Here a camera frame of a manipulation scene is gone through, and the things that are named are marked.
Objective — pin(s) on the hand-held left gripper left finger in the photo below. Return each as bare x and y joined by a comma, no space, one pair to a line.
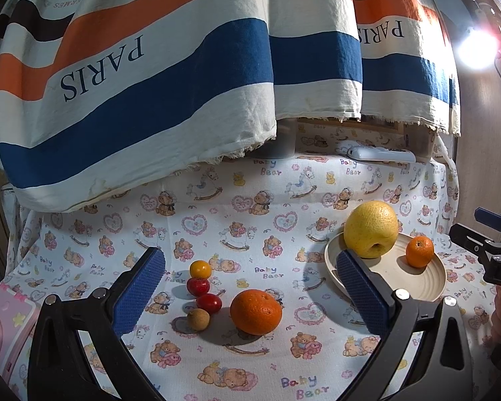
140,292

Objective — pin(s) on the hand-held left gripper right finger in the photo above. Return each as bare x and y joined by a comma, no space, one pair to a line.
361,296

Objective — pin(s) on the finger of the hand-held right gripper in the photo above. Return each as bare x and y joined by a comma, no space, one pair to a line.
469,236
490,219

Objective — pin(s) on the small orange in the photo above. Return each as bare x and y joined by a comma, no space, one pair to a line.
419,252

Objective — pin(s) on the cream plate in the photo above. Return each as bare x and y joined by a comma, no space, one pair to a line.
417,280

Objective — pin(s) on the red cherry tomato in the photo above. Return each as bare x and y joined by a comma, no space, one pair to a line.
198,286
209,303

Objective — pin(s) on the yellow cherry tomato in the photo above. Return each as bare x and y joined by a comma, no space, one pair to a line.
200,269

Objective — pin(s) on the large yellow pomelo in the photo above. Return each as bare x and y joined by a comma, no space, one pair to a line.
371,227

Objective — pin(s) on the large orange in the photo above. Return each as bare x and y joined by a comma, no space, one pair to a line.
255,312

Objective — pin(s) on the wooden box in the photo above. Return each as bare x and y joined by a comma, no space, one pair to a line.
419,144

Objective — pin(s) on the white remote control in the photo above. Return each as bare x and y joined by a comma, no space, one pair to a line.
380,154

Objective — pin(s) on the bear printed cloth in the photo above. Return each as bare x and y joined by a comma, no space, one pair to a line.
250,234

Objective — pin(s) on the pink tablet case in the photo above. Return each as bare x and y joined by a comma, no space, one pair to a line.
8,321

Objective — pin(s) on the grey container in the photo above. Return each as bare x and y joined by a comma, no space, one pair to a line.
282,146

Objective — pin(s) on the bright lamp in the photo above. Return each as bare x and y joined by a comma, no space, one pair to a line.
478,49

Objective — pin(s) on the striped cloth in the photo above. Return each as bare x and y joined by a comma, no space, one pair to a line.
171,71

